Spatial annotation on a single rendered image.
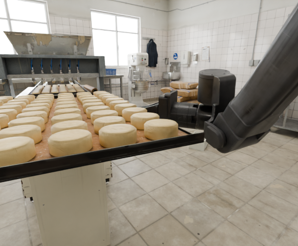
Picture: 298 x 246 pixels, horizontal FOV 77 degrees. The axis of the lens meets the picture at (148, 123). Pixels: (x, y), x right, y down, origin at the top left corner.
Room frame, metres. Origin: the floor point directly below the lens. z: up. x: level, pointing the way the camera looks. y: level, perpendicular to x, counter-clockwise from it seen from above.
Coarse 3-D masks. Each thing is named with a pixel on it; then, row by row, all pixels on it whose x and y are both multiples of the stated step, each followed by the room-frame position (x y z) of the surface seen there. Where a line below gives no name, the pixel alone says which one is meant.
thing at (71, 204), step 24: (72, 168) 0.80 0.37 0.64; (96, 168) 0.85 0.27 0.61; (48, 192) 0.75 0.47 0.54; (72, 192) 0.80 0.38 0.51; (96, 192) 0.84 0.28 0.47; (48, 216) 0.75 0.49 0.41; (72, 216) 0.79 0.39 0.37; (96, 216) 0.84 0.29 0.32; (48, 240) 0.74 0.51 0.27; (72, 240) 0.78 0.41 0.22; (96, 240) 0.83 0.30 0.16
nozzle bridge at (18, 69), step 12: (0, 60) 1.29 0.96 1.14; (12, 60) 1.39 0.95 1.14; (24, 60) 1.42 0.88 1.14; (36, 60) 1.45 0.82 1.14; (48, 60) 1.48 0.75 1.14; (72, 60) 1.55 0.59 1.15; (84, 60) 1.59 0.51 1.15; (96, 60) 1.63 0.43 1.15; (0, 72) 1.28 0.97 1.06; (12, 72) 1.38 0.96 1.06; (24, 72) 1.41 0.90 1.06; (36, 72) 1.44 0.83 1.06; (48, 72) 1.47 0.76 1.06; (72, 72) 1.55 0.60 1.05; (84, 72) 1.58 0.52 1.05; (96, 72) 1.62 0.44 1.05; (12, 84) 1.47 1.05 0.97; (12, 96) 1.40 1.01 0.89
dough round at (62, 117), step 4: (56, 116) 0.32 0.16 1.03; (60, 116) 0.32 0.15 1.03; (64, 116) 0.32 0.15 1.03; (68, 116) 0.32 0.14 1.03; (72, 116) 0.32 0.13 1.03; (76, 116) 0.31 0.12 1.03; (80, 116) 0.32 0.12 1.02; (52, 120) 0.30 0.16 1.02; (56, 120) 0.30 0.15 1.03; (60, 120) 0.29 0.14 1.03; (64, 120) 0.30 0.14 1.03; (68, 120) 0.30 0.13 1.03; (72, 120) 0.30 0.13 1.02; (80, 120) 0.31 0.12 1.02; (52, 124) 0.30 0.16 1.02
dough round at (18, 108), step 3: (6, 105) 0.44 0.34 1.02; (9, 105) 0.44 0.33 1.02; (12, 105) 0.44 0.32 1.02; (15, 105) 0.44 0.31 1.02; (18, 105) 0.44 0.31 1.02; (0, 108) 0.40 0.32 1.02; (3, 108) 0.40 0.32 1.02; (6, 108) 0.41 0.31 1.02; (9, 108) 0.41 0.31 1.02; (12, 108) 0.41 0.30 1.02; (15, 108) 0.42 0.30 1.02; (18, 108) 0.42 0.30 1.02; (21, 108) 0.44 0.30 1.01; (18, 111) 0.42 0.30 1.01
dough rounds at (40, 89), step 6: (60, 84) 1.93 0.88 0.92; (66, 84) 1.93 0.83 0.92; (36, 90) 1.47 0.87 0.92; (42, 90) 1.49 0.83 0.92; (48, 90) 1.47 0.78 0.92; (54, 90) 1.47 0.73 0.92; (60, 90) 1.49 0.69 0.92; (66, 90) 1.51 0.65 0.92; (72, 90) 1.47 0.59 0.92; (78, 90) 1.49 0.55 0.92
